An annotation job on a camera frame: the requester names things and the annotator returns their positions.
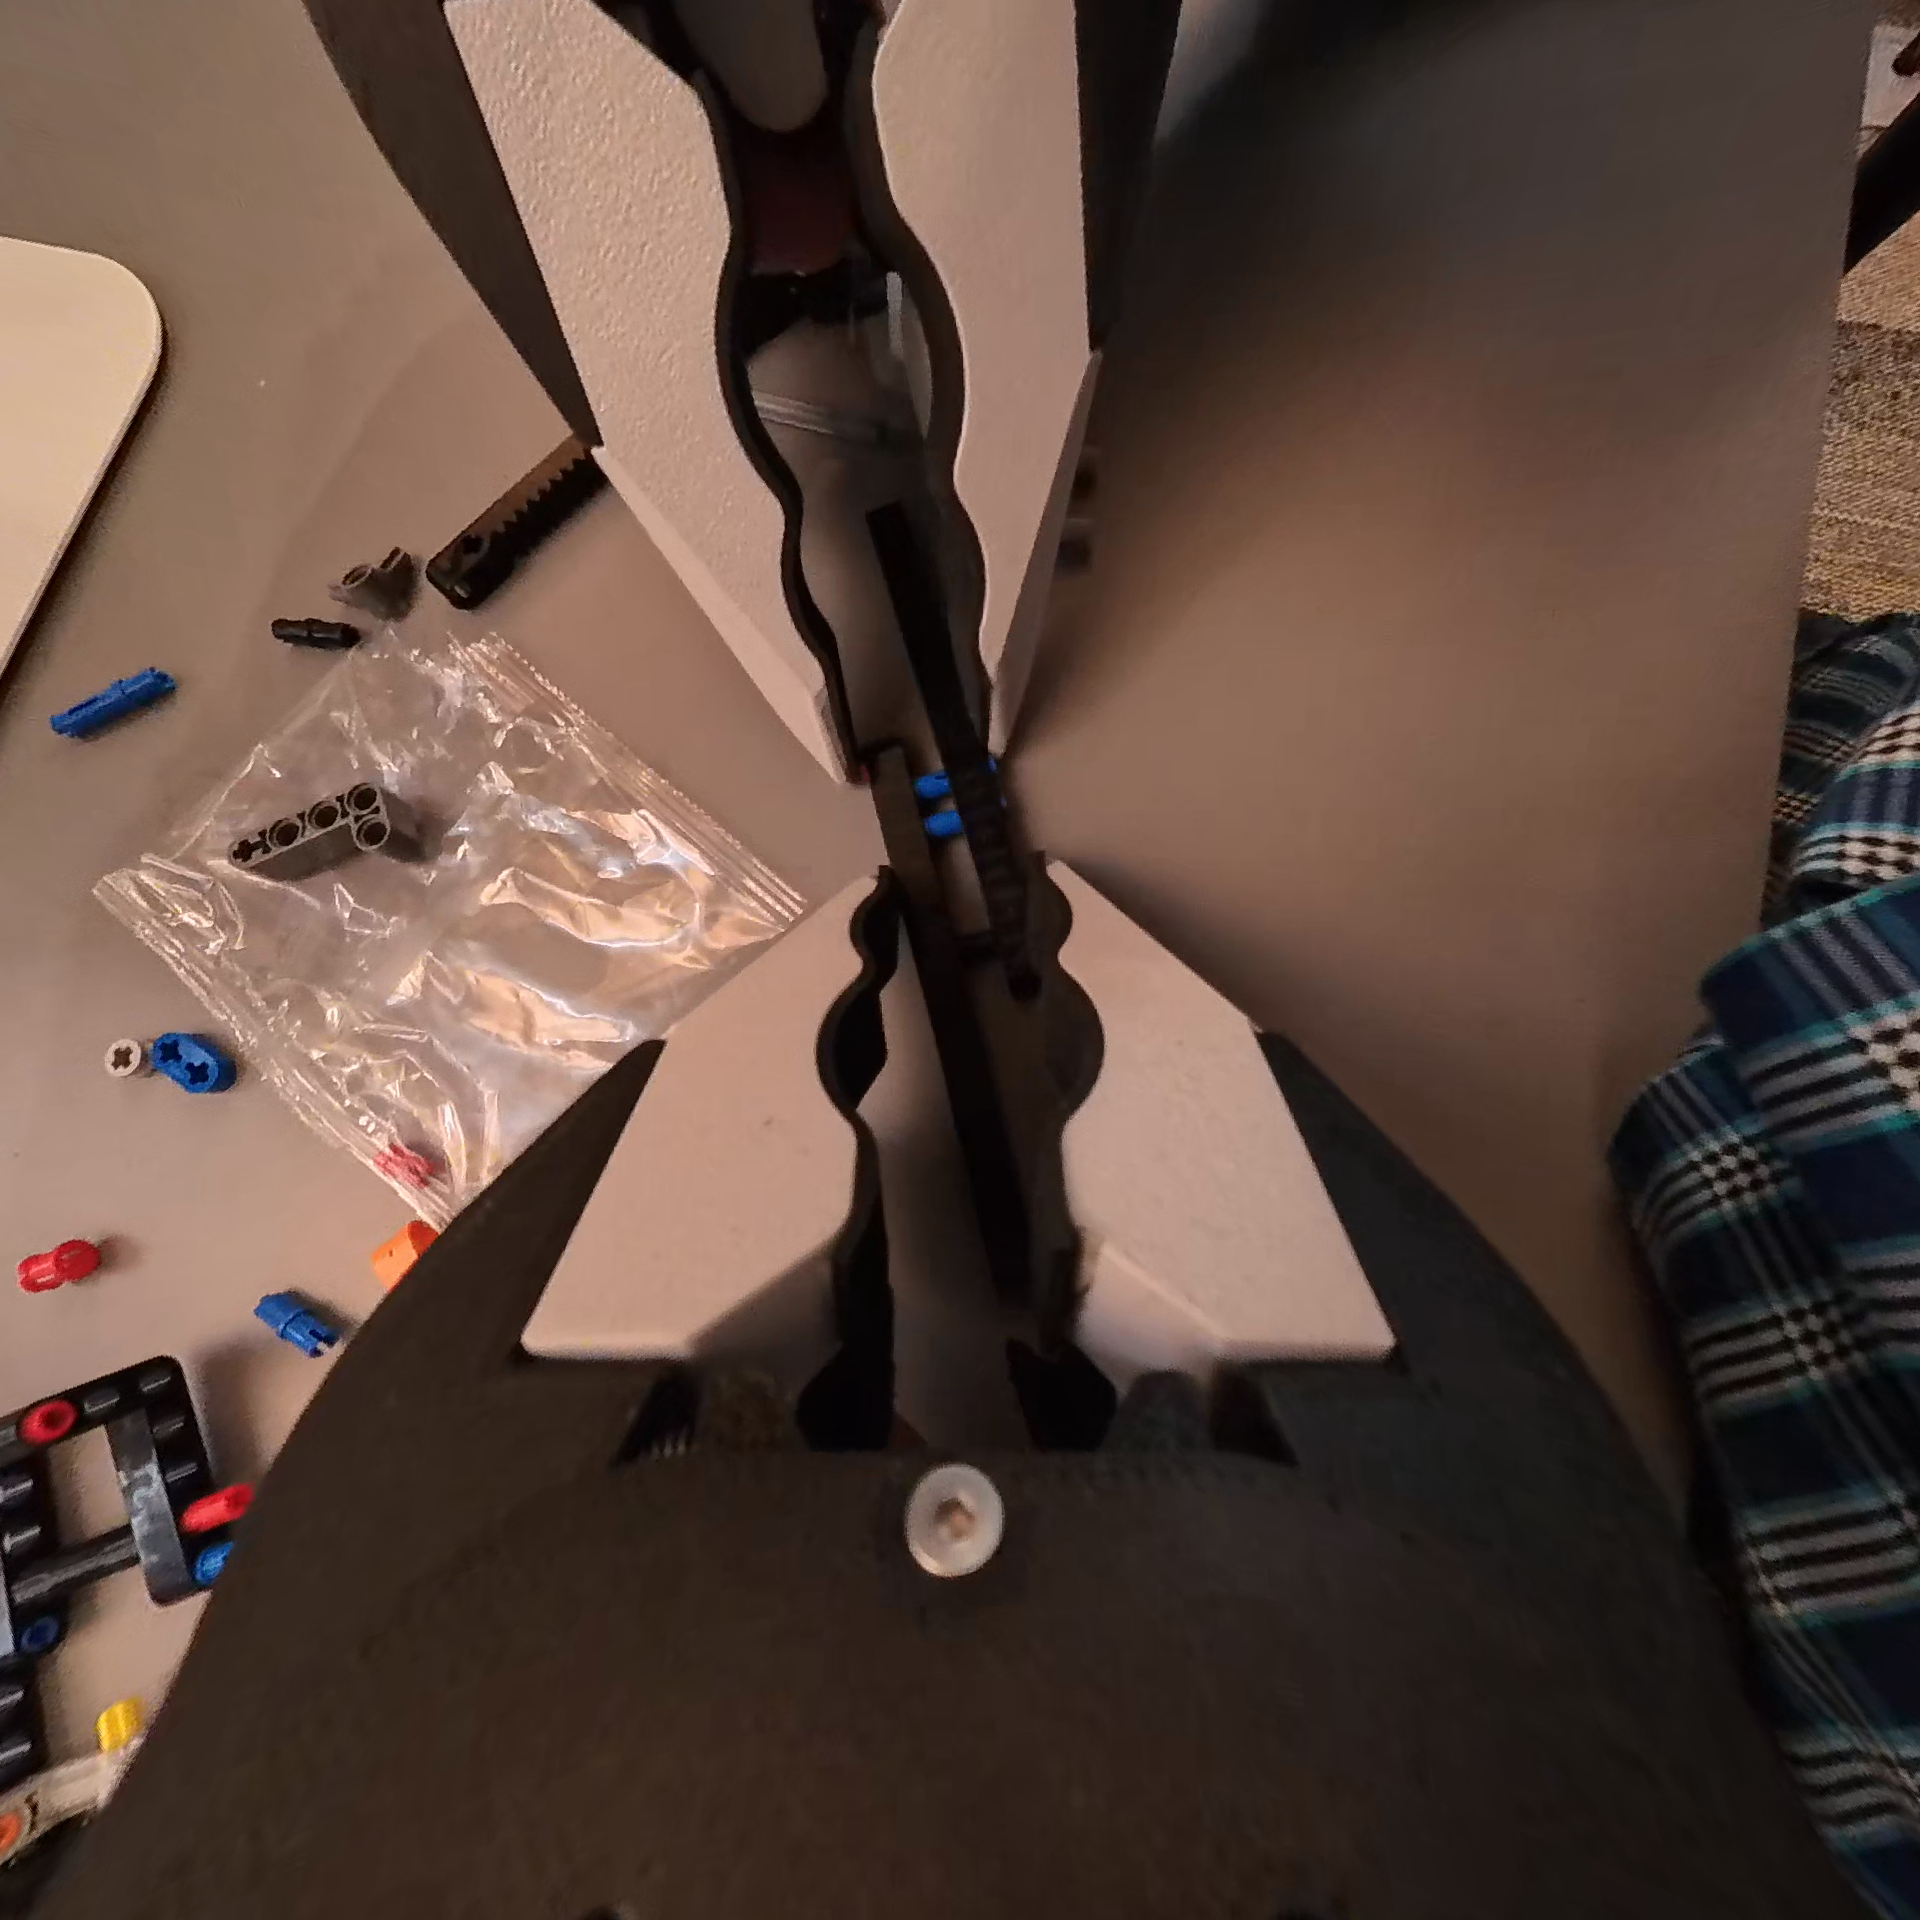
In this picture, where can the black lego beam with red pin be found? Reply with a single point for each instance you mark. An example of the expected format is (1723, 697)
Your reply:
(975, 1110)

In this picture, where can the long blue lego pin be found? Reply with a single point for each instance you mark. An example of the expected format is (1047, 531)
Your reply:
(112, 703)

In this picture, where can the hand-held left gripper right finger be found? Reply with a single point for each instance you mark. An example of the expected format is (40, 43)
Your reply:
(1201, 1201)

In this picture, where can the person's blue plaid shirt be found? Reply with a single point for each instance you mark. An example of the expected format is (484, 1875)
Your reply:
(1799, 1201)

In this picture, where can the light grey lego bush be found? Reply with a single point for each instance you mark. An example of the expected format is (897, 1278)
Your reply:
(128, 1058)

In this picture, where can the blue lego axle connector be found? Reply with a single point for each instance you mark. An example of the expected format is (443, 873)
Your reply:
(193, 1061)

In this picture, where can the clear plastic zip bag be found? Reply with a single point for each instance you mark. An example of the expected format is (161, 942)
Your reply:
(495, 974)

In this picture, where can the black lego gear rack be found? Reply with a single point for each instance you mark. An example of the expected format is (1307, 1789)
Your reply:
(518, 525)

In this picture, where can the black lego pin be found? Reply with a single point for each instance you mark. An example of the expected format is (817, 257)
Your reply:
(317, 630)

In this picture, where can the black lego frame assembly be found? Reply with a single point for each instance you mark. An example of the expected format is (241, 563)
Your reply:
(150, 1499)

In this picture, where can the red lego pin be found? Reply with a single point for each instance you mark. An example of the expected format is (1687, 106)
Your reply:
(406, 1166)

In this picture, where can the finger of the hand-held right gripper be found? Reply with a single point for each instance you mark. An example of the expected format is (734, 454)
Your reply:
(629, 299)
(1004, 299)

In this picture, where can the long black lego beam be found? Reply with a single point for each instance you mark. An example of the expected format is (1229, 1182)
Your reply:
(923, 630)

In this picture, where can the dark grey lego connector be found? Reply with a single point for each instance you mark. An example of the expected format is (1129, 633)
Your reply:
(377, 585)

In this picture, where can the red lego connector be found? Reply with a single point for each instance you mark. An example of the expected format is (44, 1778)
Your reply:
(57, 1265)

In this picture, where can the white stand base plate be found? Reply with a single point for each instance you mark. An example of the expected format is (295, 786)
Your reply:
(60, 422)

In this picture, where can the dark grey lego angle beam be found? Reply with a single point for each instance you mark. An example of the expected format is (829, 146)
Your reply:
(323, 829)

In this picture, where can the orange lego connector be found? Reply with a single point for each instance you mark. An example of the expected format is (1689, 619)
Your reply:
(403, 1257)

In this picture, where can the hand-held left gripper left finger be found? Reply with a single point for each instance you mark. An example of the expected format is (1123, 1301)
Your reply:
(704, 1201)

